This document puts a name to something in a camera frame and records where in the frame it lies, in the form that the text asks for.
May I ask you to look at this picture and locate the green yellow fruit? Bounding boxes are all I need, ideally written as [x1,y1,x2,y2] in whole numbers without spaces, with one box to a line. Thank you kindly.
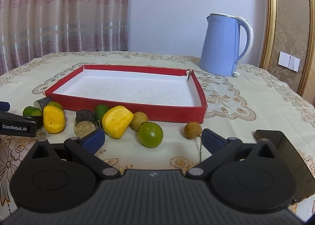
[47,101,63,110]

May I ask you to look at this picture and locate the red shallow box tray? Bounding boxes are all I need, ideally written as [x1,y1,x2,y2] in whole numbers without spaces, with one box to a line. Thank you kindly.
[44,64,207,124]

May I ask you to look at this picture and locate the cream embroidered tablecloth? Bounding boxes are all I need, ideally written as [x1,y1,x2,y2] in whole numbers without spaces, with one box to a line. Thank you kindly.
[1,52,314,224]

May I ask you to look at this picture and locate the dark sugarcane piece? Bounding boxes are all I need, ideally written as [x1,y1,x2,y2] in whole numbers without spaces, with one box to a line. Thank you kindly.
[74,109,97,138]
[33,97,53,111]

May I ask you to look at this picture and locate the brown longan fruit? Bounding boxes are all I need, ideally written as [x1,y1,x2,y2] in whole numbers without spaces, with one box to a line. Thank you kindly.
[184,122,202,140]

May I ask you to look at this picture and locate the yellow pepper chunk large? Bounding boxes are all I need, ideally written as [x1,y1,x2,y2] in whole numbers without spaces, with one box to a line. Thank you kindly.
[101,105,134,139]

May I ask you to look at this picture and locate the light blue electric kettle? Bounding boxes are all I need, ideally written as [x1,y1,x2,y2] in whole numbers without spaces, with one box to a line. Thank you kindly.
[199,13,254,77]

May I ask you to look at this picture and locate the black smartphone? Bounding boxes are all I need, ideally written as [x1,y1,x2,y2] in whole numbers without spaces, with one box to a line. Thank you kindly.
[254,129,314,203]

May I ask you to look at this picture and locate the yellow mango fruit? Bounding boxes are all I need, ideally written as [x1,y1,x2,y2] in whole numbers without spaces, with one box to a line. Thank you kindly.
[43,105,66,134]

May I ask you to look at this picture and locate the gold ornate frame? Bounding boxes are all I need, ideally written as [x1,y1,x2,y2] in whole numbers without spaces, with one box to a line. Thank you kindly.
[259,0,314,103]

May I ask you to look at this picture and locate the green round tomato fruit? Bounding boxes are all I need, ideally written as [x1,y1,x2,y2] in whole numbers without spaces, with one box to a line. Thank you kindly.
[138,122,163,148]

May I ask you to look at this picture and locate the white wall switch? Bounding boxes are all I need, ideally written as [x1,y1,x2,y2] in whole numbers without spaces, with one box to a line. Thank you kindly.
[278,52,300,72]

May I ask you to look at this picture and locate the pink floral curtain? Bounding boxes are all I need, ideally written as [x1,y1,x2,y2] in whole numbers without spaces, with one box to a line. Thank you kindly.
[1,0,128,73]

